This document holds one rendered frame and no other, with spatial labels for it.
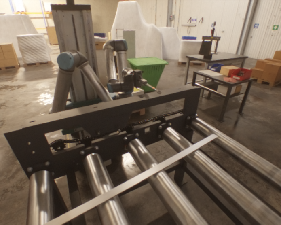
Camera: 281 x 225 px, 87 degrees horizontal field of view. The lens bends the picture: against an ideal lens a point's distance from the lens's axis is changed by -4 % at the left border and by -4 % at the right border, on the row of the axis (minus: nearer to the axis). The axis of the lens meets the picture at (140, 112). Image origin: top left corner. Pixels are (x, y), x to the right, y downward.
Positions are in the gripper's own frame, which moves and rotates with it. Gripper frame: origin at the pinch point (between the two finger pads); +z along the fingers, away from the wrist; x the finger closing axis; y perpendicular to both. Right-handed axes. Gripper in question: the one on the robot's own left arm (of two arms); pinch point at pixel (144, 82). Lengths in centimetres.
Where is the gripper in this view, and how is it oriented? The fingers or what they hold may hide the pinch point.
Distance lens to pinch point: 114.1
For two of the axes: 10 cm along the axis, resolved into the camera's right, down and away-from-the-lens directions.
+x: 0.0, 8.7, 4.9
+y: 8.8, -2.3, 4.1
